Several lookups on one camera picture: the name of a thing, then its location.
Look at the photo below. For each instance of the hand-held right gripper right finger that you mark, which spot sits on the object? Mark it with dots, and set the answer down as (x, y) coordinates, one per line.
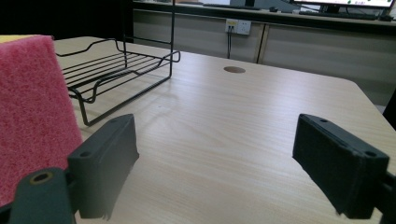
(337, 161)

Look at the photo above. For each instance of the long wooden desk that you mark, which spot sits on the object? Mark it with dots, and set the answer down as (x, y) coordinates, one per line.
(264, 18)

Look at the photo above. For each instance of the white wall socket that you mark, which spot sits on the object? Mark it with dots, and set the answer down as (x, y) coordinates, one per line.
(238, 26)

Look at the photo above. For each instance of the pink and yellow sponge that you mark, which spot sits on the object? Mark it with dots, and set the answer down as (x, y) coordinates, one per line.
(32, 115)

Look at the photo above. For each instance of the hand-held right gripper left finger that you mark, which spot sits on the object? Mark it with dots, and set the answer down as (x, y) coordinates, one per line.
(102, 168)

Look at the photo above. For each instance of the black computer mouse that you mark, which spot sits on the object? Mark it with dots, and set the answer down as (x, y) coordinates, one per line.
(273, 9)

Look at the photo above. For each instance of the computer monitor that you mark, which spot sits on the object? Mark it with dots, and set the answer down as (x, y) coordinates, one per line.
(344, 3)

